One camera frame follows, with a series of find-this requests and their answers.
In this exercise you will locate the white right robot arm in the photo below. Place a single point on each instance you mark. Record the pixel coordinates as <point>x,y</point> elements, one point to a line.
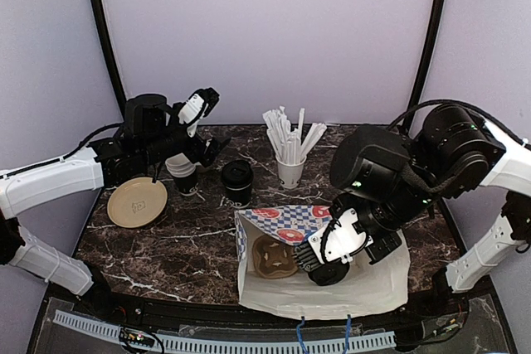
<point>461,148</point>

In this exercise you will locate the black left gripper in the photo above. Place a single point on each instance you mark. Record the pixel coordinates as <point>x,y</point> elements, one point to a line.
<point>211,150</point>

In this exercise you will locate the white slotted cable duct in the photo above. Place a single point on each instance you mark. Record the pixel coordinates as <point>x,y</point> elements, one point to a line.
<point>218,341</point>

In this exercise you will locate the white cup holding straws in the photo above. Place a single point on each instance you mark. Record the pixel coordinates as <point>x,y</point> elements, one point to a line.
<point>290,174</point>

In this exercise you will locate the brown pulp cup carrier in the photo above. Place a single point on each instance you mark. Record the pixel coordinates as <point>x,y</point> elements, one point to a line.
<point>273,259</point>

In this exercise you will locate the checkered paper bag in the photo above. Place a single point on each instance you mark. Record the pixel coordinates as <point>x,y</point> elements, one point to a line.
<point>318,238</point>

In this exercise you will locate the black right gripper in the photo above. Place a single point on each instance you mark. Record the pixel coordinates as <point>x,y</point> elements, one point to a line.
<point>375,254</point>

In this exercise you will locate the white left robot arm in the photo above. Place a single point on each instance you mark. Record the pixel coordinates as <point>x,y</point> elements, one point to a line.
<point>107,157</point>

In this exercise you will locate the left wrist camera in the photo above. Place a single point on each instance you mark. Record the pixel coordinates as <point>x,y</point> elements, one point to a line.
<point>145,116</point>

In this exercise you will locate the black front rail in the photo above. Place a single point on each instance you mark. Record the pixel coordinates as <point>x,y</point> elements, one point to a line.
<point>156,313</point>

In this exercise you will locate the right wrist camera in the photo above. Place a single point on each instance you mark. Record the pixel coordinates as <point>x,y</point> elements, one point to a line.
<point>368,162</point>

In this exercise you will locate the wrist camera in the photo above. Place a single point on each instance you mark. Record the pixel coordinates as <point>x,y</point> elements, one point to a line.
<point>368,162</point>
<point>145,116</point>

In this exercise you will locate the stack of paper cups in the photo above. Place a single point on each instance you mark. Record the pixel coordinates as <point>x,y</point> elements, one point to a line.
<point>184,174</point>

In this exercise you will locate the beige round plate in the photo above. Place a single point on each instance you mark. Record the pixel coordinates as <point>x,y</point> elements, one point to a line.
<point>137,202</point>

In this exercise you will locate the bundle of wrapped straws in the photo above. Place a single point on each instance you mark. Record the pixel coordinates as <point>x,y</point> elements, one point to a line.
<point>287,140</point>

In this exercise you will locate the black coffee cup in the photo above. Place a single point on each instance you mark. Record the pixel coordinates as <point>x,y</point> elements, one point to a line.
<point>329,274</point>
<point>239,198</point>

